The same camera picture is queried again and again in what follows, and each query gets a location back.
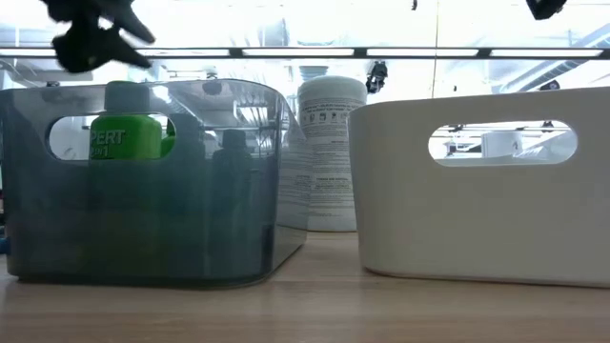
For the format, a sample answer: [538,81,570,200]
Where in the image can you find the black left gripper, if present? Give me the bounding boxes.
[40,0,156,74]

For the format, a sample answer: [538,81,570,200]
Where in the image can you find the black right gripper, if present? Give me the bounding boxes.
[525,0,569,22]

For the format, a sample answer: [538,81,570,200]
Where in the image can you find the green travel shampoo bottle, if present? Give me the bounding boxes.
[88,79,166,239]

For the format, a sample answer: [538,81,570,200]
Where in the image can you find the white plastic bin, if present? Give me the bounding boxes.
[346,86,610,290]

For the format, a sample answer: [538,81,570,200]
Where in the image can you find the smoky grey plastic bin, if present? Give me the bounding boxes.
[0,78,310,291]

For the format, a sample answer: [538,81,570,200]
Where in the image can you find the white wipes canister yellow label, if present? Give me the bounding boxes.
[278,74,369,233]

